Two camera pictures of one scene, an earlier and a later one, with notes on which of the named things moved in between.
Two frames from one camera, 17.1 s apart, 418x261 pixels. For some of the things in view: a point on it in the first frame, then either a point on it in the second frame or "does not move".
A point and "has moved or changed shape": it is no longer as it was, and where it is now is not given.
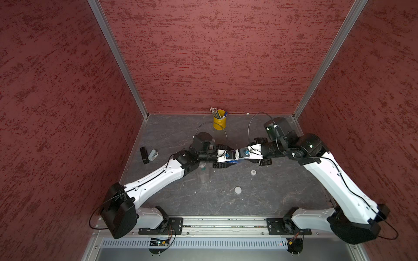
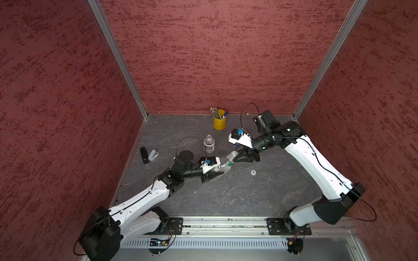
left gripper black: (219, 166) → (207, 178)
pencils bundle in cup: (215, 112) does not move
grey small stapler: (153, 155) does not move
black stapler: (145, 155) does not move
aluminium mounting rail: (224, 226) does not move
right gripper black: (265, 160) → (250, 154)
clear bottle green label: (202, 175) has moved or changed shape
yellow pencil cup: (220, 124) does not move
